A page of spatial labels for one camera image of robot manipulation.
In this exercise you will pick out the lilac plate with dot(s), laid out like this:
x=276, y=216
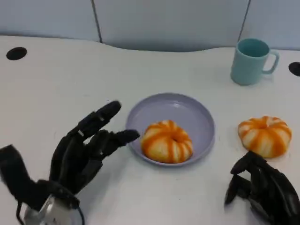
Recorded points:
x=178, y=110

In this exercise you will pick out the pale green mug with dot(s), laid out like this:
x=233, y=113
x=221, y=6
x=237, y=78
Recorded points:
x=246, y=68

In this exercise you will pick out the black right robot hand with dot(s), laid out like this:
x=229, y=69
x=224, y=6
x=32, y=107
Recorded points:
x=272, y=187

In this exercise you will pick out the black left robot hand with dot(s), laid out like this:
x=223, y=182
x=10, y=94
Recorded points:
x=72, y=157

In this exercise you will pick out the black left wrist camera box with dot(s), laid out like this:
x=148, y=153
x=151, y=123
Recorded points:
x=11, y=168

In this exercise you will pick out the orange white toy bread roll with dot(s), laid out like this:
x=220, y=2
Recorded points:
x=264, y=136
x=164, y=143

